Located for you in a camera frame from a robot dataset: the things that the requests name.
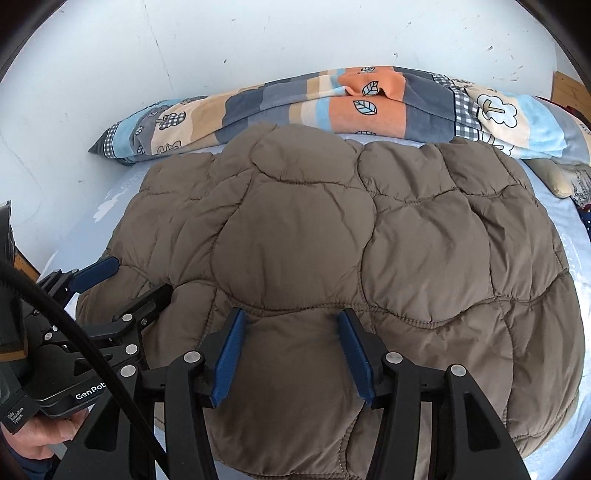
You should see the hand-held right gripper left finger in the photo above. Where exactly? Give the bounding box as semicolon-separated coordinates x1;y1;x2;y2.
51;308;247;480

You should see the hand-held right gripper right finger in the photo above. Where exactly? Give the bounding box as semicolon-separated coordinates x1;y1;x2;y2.
337;308;536;480

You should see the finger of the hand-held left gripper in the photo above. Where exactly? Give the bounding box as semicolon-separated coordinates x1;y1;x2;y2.
46;282;175;379
37;256;122;324

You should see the brown quilted jacket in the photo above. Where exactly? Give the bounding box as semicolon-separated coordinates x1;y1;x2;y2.
76;122;586;478

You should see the person's left hand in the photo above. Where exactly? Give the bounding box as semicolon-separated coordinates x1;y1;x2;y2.
0;406;90;464

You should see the light blue bed sheet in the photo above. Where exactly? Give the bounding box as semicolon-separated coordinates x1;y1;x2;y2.
28;134;591;480

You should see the patchwork printed quilt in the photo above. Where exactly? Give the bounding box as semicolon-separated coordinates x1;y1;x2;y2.
89;66;591;167

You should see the navy star-print pillow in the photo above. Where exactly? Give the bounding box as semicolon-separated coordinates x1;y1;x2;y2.
573;194;591;245

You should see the beige printed pillow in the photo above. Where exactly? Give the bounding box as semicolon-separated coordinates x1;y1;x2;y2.
526;158;591;199

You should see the wooden headboard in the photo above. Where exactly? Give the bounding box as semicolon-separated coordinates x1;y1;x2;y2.
551;71;585;112

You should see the black cable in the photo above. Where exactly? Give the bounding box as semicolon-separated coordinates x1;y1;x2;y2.
0;258;169;469

